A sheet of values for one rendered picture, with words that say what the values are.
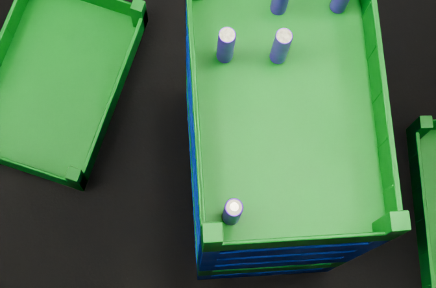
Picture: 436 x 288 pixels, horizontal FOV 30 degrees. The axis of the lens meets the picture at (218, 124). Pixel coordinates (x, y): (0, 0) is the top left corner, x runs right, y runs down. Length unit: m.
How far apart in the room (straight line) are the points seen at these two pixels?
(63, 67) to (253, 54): 0.50
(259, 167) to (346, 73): 0.14
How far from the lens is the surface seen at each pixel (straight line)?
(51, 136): 1.30
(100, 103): 1.30
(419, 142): 1.28
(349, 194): 0.87
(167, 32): 1.34
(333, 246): 0.90
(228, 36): 0.84
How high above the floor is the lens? 1.25
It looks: 75 degrees down
